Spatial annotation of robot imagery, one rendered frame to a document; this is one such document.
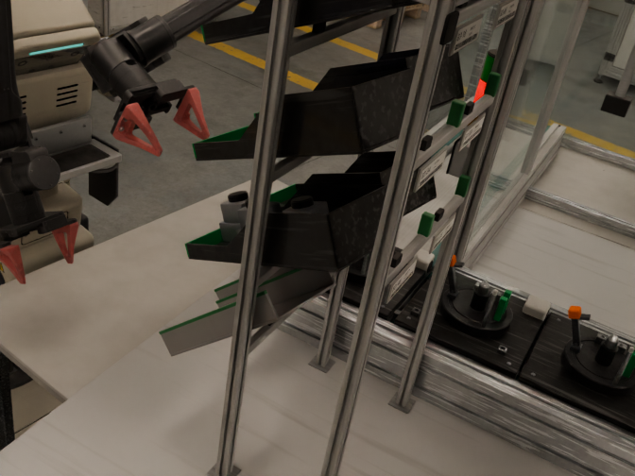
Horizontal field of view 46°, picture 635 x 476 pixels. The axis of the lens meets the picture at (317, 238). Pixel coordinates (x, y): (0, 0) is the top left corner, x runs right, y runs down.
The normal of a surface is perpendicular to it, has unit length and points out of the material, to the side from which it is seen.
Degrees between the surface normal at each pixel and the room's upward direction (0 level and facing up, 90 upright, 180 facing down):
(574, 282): 0
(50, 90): 98
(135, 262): 0
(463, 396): 90
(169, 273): 0
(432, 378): 90
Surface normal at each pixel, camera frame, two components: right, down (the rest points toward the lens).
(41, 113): 0.75, 0.54
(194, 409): 0.15, -0.84
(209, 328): -0.62, 0.33
